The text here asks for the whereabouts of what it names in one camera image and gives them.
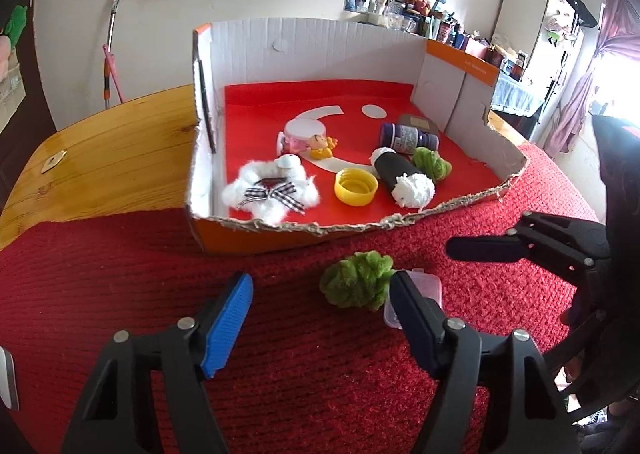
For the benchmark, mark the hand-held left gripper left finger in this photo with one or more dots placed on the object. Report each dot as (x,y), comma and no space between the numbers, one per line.
(227,324)

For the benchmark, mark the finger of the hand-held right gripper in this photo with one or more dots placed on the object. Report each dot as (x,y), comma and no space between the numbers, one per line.
(480,249)

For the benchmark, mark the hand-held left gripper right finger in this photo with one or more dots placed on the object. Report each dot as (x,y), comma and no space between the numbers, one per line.
(417,324)

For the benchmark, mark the clear plastic box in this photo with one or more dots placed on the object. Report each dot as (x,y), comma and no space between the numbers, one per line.
(430,289)

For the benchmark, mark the green fuzzy ball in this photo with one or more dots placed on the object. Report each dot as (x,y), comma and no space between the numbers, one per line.
(430,164)
(355,281)

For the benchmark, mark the orange cardboard box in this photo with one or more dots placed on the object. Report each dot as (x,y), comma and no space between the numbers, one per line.
(240,239)

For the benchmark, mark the black roll white fluffy ends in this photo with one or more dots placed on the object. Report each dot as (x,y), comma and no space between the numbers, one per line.
(395,166)

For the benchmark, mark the purple bottle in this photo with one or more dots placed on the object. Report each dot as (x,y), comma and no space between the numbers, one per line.
(405,136)

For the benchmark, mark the grey-brown case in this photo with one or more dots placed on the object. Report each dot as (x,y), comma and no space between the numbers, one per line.
(422,123)

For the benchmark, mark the yellow cap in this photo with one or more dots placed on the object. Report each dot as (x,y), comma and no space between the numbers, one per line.
(345,194)

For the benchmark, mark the white round jar lid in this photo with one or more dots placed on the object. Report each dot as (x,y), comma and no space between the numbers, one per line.
(302,131)

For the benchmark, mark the red knitted blanket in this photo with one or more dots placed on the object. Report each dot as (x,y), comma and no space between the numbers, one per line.
(300,384)

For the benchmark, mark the cloth covered side table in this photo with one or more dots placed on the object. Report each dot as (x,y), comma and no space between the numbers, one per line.
(515,99)

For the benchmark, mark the pink curtain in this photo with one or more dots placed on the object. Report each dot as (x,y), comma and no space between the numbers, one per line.
(575,104)

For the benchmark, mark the clutter of bottles and jars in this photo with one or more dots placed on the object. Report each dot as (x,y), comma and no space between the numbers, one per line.
(450,31)

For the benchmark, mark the white square device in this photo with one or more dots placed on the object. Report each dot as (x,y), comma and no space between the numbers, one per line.
(7,379)

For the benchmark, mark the small green hanging plush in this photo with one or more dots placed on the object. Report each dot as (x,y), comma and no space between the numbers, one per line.
(556,31)

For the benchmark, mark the small beige tag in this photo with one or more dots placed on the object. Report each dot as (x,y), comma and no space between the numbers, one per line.
(54,161)

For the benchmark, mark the white refrigerator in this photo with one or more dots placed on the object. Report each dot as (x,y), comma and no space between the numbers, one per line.
(525,14)

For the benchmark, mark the beige hanging fabric organizer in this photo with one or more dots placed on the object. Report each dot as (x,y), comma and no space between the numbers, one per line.
(12,99)

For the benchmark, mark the metal pole orange tip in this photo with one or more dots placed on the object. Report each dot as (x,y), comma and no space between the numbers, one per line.
(112,24)

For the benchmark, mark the dark brown door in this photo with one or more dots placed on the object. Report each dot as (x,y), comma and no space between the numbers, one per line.
(30,59)

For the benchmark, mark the green plush toy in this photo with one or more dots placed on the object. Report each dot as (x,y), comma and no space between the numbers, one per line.
(15,21)

